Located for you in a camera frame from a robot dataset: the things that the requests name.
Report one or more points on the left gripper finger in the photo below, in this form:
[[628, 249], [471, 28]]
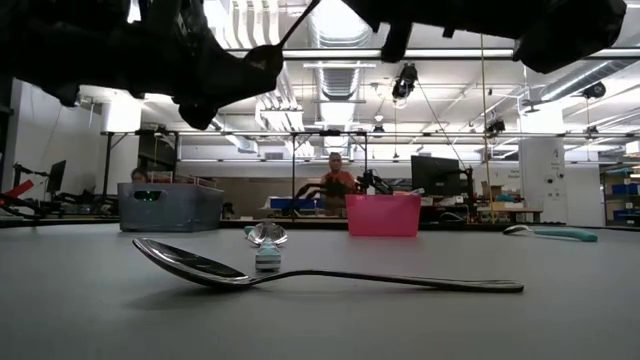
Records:
[[199, 112], [230, 77]]

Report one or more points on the black monitor on arm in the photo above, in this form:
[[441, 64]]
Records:
[[435, 175]]

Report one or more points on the black background robot arm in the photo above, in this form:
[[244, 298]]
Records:
[[312, 190], [375, 182]]

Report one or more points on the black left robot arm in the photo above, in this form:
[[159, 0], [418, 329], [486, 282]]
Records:
[[60, 40]]

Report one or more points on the person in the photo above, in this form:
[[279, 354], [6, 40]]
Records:
[[139, 176], [340, 176]]

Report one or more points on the gray plastic bin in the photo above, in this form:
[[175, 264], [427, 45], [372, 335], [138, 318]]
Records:
[[170, 210]]

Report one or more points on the blue plastic bin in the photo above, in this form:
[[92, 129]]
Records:
[[292, 203]]

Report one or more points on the small black tilted monitor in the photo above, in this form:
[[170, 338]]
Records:
[[56, 175]]

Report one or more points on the red background object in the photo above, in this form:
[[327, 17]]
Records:
[[17, 190]]

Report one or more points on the red plastic bin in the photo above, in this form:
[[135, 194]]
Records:
[[382, 215]]

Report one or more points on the gray table mat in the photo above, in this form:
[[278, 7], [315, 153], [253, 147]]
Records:
[[320, 325]]

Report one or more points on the cardboard box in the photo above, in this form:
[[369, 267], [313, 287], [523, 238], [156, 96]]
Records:
[[492, 191]]

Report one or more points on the black round ceiling fixture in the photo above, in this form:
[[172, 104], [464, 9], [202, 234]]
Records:
[[594, 90]]

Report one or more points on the shelf with blue bins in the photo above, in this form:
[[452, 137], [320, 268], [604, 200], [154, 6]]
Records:
[[625, 190]]

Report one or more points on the overhead frame light bar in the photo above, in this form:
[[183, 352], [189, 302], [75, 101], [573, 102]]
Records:
[[320, 54]]

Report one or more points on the black overhead camera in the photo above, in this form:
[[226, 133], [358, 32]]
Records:
[[406, 80]]

